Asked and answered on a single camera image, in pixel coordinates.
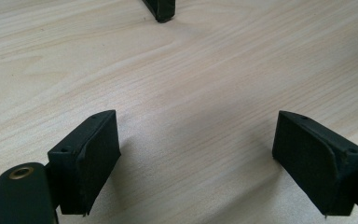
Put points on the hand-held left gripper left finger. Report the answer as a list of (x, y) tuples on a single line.
[(87, 161)]

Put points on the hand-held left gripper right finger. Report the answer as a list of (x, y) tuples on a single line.
[(310, 161)]

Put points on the black raised shelf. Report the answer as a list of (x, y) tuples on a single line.
[(163, 9)]

